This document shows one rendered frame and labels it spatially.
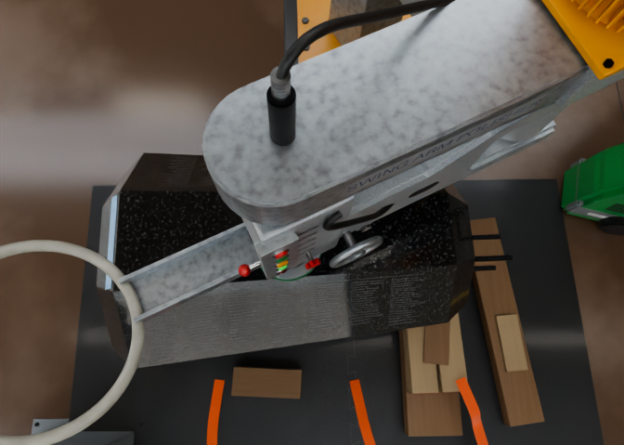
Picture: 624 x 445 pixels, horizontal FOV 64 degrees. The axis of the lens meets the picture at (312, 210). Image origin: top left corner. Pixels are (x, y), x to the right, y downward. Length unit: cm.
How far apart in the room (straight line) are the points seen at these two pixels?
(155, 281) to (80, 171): 149
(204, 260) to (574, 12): 101
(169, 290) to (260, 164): 68
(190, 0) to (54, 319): 187
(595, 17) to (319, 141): 52
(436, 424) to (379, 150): 178
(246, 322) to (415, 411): 99
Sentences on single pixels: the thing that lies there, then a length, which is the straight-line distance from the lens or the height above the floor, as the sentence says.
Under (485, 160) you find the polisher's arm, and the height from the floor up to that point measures 123.
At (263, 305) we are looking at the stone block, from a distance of 168.
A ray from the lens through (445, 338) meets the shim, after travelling 231.
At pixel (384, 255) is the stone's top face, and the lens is 165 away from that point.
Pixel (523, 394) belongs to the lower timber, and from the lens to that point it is 256.
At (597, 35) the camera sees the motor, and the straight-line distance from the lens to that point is 101.
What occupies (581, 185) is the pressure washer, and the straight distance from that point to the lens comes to 276.
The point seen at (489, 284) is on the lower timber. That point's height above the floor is 9.
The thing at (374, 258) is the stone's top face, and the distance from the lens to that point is 164.
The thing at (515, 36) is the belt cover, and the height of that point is 170.
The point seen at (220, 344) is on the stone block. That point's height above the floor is 64.
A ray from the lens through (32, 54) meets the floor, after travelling 323.
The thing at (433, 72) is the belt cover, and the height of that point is 170.
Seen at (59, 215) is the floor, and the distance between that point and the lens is 277.
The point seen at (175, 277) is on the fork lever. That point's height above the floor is 108.
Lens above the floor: 242
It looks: 73 degrees down
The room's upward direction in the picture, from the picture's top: 8 degrees clockwise
